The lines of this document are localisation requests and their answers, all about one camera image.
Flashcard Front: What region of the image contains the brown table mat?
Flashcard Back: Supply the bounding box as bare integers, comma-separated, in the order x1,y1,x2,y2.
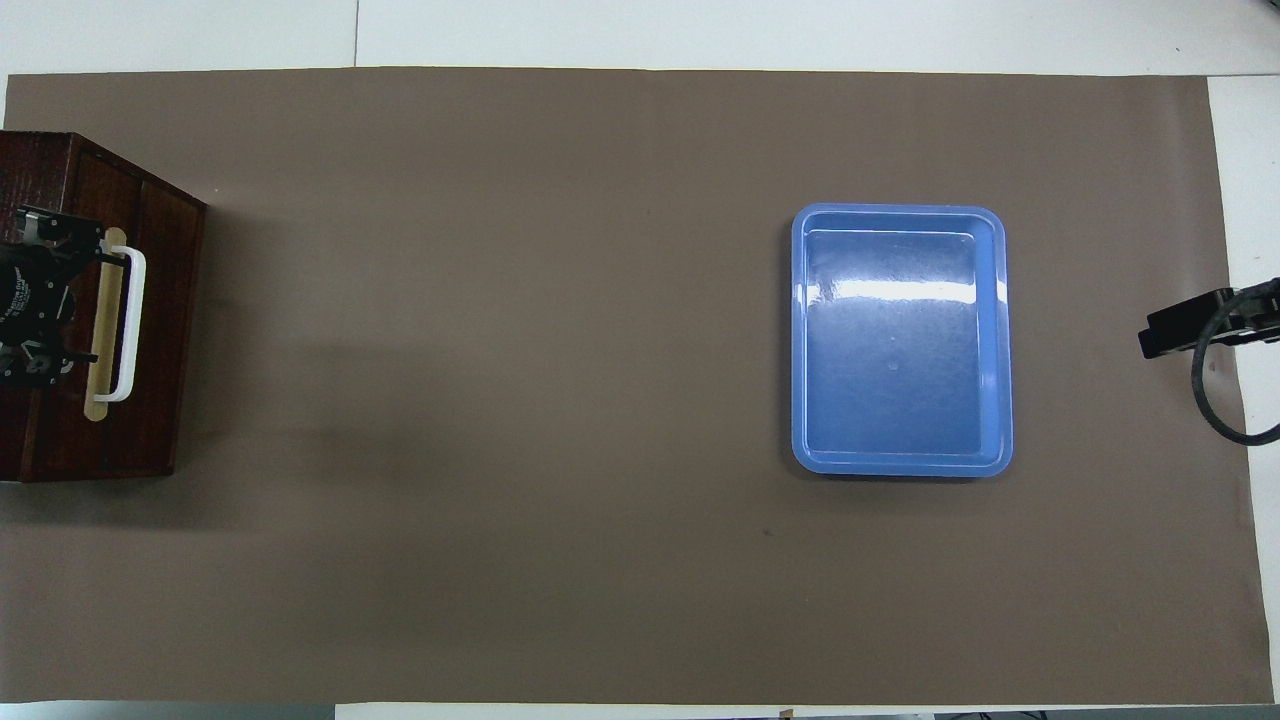
0,66,1276,706

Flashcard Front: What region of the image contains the wooden drawer with white handle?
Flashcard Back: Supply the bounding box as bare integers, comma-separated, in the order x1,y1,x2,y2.
20,132,151,481

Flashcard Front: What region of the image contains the blue plastic tray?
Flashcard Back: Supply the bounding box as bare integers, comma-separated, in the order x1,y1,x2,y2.
791,203,1014,478

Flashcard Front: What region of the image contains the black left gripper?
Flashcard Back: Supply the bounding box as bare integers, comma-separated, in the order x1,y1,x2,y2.
0,205,127,390

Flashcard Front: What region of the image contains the dark wooden drawer cabinet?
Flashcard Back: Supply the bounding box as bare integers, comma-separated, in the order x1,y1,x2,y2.
0,130,208,483

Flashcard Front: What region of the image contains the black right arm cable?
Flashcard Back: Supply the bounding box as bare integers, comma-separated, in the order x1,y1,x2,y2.
1190,290,1280,447

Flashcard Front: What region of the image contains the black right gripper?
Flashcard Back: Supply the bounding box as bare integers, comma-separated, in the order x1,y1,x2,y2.
1141,278,1280,360

